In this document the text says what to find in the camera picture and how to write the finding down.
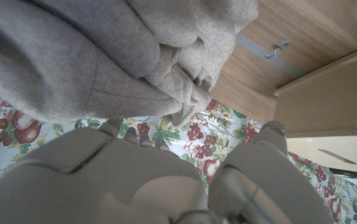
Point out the floral fruit print backdrop cloth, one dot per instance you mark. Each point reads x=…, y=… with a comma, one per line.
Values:
x=215, y=140

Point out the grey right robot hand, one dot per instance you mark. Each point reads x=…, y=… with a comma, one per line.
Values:
x=119, y=180

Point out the beige fleece coat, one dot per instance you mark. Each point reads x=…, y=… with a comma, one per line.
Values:
x=88, y=56

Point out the small metal clip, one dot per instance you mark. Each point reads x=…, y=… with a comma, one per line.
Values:
x=277, y=49

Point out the light wooden drawer box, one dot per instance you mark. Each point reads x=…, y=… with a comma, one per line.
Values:
x=321, y=102

